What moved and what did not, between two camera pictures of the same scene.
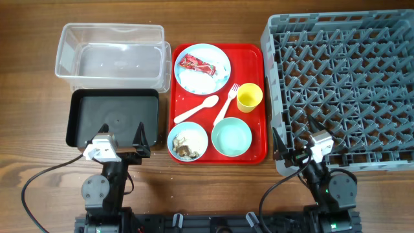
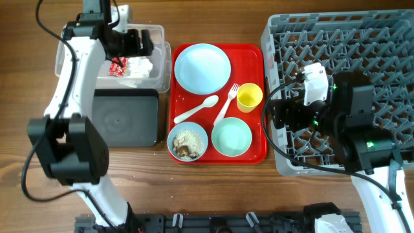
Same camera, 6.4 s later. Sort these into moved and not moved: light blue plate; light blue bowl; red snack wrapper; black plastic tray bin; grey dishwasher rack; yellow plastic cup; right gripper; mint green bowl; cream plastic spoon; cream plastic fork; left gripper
Moved: red snack wrapper; right gripper; left gripper
Not moved: cream plastic fork; light blue bowl; light blue plate; mint green bowl; grey dishwasher rack; yellow plastic cup; black plastic tray bin; cream plastic spoon
